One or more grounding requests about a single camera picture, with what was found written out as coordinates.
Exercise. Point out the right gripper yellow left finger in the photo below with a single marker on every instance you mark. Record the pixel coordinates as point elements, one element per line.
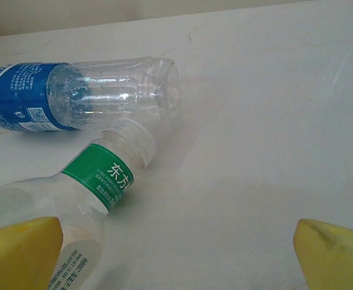
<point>13,259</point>

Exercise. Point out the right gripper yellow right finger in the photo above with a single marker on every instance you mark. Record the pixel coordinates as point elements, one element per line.
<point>336,262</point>

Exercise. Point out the green neck label clear bottle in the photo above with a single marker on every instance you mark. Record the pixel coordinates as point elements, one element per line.
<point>103,172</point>

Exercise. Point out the blue label Pocari Sweat bottle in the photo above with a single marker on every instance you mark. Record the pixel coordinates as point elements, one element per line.
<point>103,87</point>

